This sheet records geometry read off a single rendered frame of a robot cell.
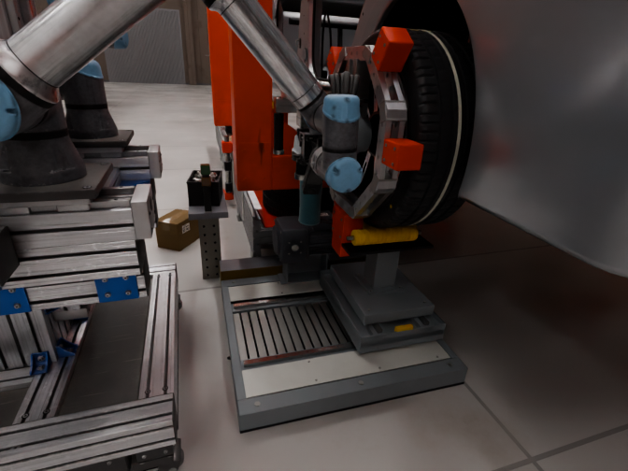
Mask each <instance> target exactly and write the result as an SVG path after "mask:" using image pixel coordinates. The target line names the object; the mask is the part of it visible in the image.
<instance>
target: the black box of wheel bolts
mask: <svg viewBox="0 0 628 471"><path fill-rule="evenodd" d="M201 176H202V175H201V171H200V170H193V171H192V173H191V175H190V176H189V178H188V180H187V181H186V183H187V189H188V198H189V206H190V207H204V206H205V203H204V191H203V186H202V182H201ZM210 176H211V186H210V193H211V205H212V206H219V205H220V204H221V198H222V194H223V188H222V170H210Z"/></svg>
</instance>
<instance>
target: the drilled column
mask: <svg viewBox="0 0 628 471"><path fill-rule="evenodd" d="M198 227H199V238H200V249H201V260H202V270H203V279H210V278H219V277H220V267H219V261H220V260H221V239H220V224H219V219H207V220H198Z"/></svg>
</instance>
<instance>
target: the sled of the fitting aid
mask: <svg viewBox="0 0 628 471"><path fill-rule="evenodd" d="M320 285H321V288H322V289H323V291H324V293H325V295H326V296H327V298H328V300H329V302H330V303H331V305H332V307H333V309H334V310H335V313H336V315H337V316H338V318H339V319H340V321H341V322H342V324H343V326H344V328H345V329H346V331H347V333H348V335H349V336H350V339H351V341H352V342H353V344H354V346H355V348H356V349H357V350H358V352H359V354H361V353H366V352H371V351H376V350H386V349H391V348H397V347H402V346H407V345H412V344H418V343H423V342H428V341H434V340H438V339H442V338H443V335H444V331H445V327H446V323H444V322H443V320H442V319H441V318H440V317H439V316H438V315H437V314H436V313H435V312H434V313H433V315H427V316H420V317H415V318H409V319H402V320H397V321H385V322H380V323H373V324H367V325H364V324H363V323H362V321H361V320H360V318H359V317H358V315H357V314H356V312H355V311H354V309H353V307H352V306H351V304H350V302H349V301H348V299H347V298H346V296H345V295H344V293H342V291H341V289H340V288H339V286H338V285H337V283H336V282H335V280H334V278H333V277H332V275H331V274H330V269H327V270H321V271H320Z"/></svg>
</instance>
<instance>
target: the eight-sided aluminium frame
mask: <svg viewBox="0 0 628 471"><path fill-rule="evenodd" d="M374 47H375V46H374V45H364V46H356V47H344V48H342V50H341V51H340V52H339V57H338V60H337V62H336V65H335V69H334V72H333V74H334V73H337V74H339V73H343V72H344V69H345V71H347V67H346V64H347V61H348V59H351V60H352V61H354V59H359V61H366V63H367V66H368V70H369V74H370V78H371V80H372V84H373V88H374V91H375V95H376V98H377V101H378V108H379V117H380V119H379V128H378V143H377V150H376V159H375V166H374V175H373V178H372V181H371V183H370V184H369V185H368V186H367V188H366V189H365V190H364V192H363V193H362V194H361V196H360V197H359V198H358V197H356V196H355V195H354V194H353V193H351V192H349V193H340V192H338V191H336V190H334V189H332V188H331V187H329V188H330V194H331V197H332V199H333V201H336V203H337V204H338V205H339V206H340V207H341V208H342V209H343V210H344V211H345V212H346V213H347V214H348V215H349V217H351V218H352V219H363V218H369V216H372V213H373V212H374V211H375V210H376V209H377V208H378V207H379V206H380V205H381V204H382V202H383V201H384V200H385V199H386V198H387V197H388V196H389V195H390V194H391V193H393V191H394V190H395V188H396V183H397V181H398V177H397V175H398V171H395V170H393V169H391V168H390V167H388V166H387V169H386V165H385V164H383V163H382V162H381V160H382V152H383V145H384V139H386V138H390V136H391V138H403V136H404V130H405V123H406V121H407V104H406V100H404V96H403V94H402V91H401V87H400V84H399V81H398V77H397V75H396V72H383V71H378V70H377V68H376V66H375V63H374V61H373V59H372V56H371V55H372V52H373V49H374ZM345 67H346V68H345ZM391 128H392V133H391ZM385 171H386V173H385Z"/></svg>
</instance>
